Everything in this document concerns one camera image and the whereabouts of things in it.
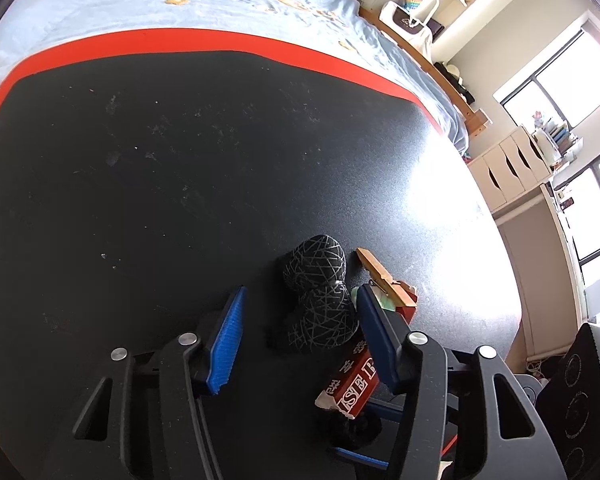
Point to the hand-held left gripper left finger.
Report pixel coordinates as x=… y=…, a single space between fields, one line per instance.
x=225 y=345

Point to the bed with light blue sheet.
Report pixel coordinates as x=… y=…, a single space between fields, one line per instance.
x=190 y=7

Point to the white drawer cabinet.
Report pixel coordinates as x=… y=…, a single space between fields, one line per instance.
x=510 y=165

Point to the white chair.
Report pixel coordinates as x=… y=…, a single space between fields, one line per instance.
x=411 y=19

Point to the small green white scrap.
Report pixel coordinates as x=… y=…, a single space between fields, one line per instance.
x=384 y=302

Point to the wooden clothespin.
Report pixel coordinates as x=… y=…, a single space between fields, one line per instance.
x=380 y=272

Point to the black line-patterned cloth ball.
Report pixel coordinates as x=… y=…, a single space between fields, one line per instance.
x=320 y=305

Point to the cream hat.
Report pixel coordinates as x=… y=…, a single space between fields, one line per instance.
x=450 y=71

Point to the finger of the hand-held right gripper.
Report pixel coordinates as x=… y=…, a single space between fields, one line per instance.
x=382 y=405
x=357 y=454

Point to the wooden bed frame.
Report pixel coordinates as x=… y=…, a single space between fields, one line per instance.
x=455 y=92

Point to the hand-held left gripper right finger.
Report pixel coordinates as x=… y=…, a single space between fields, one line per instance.
x=375 y=340

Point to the window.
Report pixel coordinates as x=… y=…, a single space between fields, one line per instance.
x=570 y=110

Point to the grey cabinet panel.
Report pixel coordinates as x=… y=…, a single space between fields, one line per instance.
x=535 y=265

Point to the red lettered box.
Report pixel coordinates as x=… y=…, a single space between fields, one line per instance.
x=352 y=390

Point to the row of books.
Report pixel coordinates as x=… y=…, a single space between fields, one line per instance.
x=565 y=135

